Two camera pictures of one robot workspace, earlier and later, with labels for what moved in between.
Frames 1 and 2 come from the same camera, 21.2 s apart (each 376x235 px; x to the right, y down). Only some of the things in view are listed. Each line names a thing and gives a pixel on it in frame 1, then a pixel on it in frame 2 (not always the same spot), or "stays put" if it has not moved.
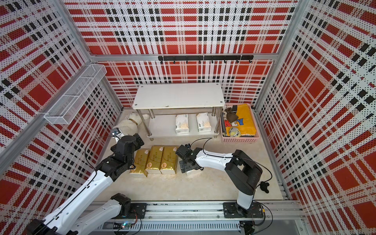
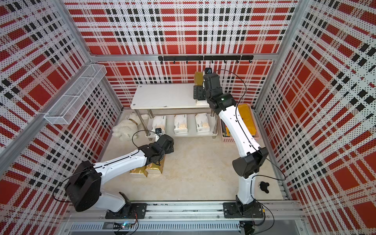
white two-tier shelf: (179, 110) stays put
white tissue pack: (181, 124) stays put
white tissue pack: (193, 172) to (159, 121)
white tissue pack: (203, 122) stays put
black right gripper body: (183, 164) to (203, 94)
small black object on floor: (264, 186) stays put
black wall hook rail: (200, 58) stays put
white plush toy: (129, 126) stays put
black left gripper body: (140, 143) to (170, 150)
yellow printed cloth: (245, 122) stays put
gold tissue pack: (169, 160) to (199, 78)
